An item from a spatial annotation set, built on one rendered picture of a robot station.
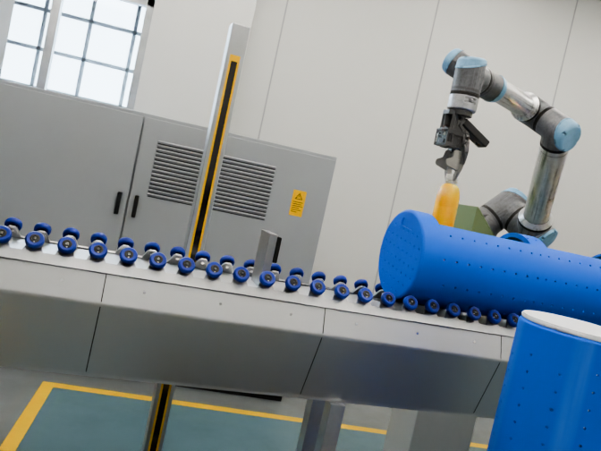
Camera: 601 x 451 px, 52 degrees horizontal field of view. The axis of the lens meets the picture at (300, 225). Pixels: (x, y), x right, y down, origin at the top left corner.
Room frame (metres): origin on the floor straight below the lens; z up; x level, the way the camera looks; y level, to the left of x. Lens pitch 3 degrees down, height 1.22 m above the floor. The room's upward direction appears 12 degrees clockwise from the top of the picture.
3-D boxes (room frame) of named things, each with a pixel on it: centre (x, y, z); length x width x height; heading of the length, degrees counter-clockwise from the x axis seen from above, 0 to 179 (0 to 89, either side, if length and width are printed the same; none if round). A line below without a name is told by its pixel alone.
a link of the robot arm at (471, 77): (1.95, -0.41, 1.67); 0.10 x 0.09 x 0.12; 134
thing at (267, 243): (1.80, 0.08, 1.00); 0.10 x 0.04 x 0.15; 18
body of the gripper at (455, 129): (1.95, -0.40, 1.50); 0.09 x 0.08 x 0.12; 109
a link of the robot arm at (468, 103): (1.94, -0.41, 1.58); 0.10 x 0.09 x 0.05; 19
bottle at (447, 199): (1.96, -0.43, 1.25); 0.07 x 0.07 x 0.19
